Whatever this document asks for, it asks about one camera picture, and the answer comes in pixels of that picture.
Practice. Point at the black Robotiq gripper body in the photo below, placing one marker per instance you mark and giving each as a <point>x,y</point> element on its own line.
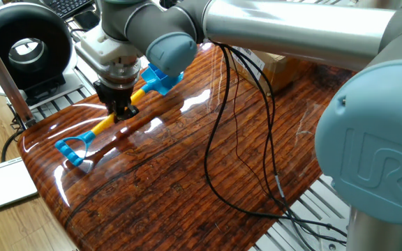
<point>113,94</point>

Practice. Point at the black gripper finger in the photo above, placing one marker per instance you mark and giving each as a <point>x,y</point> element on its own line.
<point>116,112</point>
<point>132,111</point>

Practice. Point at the blue yellow toy shovel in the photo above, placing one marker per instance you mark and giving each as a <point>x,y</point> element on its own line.
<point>100,125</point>

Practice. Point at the blue plastic building block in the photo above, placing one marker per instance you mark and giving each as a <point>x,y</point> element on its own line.
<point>161,75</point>

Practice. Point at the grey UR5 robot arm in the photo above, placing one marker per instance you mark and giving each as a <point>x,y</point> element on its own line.
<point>372,139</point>

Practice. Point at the black smartphone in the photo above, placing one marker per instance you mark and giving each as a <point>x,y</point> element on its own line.
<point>87,20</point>

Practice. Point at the wood-grain table mat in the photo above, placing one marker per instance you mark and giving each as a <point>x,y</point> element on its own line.
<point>187,191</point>

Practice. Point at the black keyboard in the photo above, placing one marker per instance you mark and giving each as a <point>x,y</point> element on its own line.
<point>68,7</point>

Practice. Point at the white flat board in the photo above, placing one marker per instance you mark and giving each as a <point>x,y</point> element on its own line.
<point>2,184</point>

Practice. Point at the taped cardboard box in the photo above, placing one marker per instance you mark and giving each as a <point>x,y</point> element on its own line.
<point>281,69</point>

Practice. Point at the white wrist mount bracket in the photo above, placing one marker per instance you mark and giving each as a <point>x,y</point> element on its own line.
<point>100,49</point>

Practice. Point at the brown metal post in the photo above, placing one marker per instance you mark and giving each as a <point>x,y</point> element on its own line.
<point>2,73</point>

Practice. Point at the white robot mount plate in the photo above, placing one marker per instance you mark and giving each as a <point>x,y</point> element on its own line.
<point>331,226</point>

